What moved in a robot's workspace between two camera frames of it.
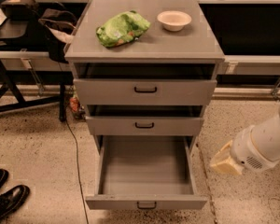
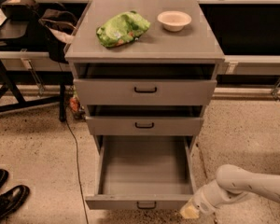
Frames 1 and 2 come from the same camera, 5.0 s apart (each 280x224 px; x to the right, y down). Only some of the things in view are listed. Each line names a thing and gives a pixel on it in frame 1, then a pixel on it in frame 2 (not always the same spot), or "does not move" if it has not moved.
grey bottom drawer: [145, 173] does not move
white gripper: [246, 152] → [203, 201]
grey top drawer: [145, 84] does not move
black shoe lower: [2, 205] does not move
